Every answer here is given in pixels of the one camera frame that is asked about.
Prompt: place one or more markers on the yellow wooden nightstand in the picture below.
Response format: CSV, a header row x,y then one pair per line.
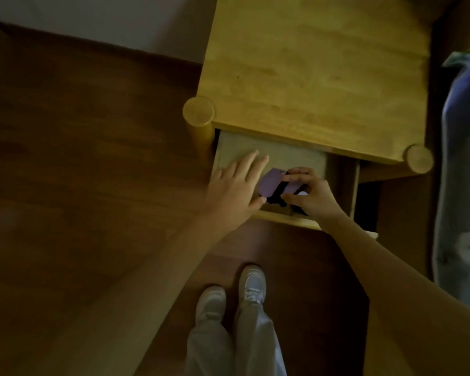
x,y
317,74

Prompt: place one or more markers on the person's right white shoe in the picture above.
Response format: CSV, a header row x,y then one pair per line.
x,y
252,285

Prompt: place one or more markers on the pastel patchwork bed sheet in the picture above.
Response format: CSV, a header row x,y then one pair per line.
x,y
462,152

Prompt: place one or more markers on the person's left white shoe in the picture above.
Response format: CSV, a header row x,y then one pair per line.
x,y
210,305

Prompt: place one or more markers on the light grey trousers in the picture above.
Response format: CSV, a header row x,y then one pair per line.
x,y
254,344

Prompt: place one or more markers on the purple sleep mask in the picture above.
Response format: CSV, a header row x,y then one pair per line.
x,y
270,182

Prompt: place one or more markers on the person's white shoe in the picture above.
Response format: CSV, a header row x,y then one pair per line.
x,y
210,305
252,285

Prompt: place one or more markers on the person's left hand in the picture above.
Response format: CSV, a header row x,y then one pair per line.
x,y
233,195

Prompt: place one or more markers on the person's right hand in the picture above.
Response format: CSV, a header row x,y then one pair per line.
x,y
319,199

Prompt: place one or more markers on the person's right forearm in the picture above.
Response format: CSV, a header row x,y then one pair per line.
x,y
399,293

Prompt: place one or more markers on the person's left forearm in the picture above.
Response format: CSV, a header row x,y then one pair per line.
x,y
141,301

